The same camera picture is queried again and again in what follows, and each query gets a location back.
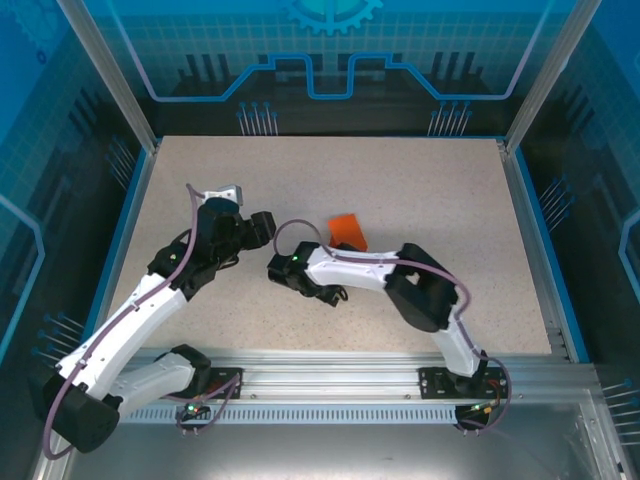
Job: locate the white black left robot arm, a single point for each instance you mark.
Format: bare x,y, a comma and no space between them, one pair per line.
140,310

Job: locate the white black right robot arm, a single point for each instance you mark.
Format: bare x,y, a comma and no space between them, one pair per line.
350,267

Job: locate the blue side trim strip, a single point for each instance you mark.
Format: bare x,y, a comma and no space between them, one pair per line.
530,190
120,250

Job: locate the aluminium front beam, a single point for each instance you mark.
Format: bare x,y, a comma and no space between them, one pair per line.
325,372

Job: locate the steel tray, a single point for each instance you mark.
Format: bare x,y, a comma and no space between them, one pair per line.
325,455

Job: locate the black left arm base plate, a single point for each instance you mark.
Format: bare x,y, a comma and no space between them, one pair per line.
220,376

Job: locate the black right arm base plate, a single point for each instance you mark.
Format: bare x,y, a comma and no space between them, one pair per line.
430,382

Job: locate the aluminium frame post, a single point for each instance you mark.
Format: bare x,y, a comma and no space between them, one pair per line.
549,75
112,75

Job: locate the aluminium side rail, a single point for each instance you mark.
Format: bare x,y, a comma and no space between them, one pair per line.
516,190

